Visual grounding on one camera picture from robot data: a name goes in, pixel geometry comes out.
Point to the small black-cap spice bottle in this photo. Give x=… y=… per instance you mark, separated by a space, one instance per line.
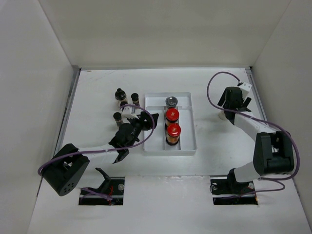
x=135 y=99

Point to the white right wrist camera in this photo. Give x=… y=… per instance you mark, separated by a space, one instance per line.
x=245 y=87

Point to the knob-top spice grinder bottle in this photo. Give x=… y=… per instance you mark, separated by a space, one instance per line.
x=120 y=95

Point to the white salt knob-top bottle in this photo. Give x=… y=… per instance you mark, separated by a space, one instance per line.
x=222 y=115

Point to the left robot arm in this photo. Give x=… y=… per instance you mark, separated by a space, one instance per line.
x=66 y=168

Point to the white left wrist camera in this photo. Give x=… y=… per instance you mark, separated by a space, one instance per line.
x=128 y=110

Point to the red-lid sauce jar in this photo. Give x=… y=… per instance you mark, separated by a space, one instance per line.
x=171 y=116
x=173 y=133

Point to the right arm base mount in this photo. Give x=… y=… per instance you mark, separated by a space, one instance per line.
x=227 y=191

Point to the front black-cap spice bottle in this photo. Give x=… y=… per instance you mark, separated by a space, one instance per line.
x=118 y=118

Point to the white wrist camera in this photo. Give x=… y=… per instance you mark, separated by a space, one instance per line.
x=245 y=87
x=128 y=110

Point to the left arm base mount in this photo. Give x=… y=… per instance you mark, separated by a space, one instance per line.
x=109 y=193

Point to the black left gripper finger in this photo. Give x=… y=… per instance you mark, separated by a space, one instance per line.
x=148 y=122
x=131 y=116

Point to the white divided organizer tray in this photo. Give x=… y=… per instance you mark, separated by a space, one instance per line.
x=157 y=145

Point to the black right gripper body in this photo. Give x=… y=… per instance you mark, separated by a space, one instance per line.
x=224 y=106

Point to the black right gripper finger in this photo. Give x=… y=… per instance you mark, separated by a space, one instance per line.
x=222 y=99
x=247 y=102

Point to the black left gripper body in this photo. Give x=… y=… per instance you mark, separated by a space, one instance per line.
x=138 y=126

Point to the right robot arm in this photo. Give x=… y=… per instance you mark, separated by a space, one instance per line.
x=273 y=151

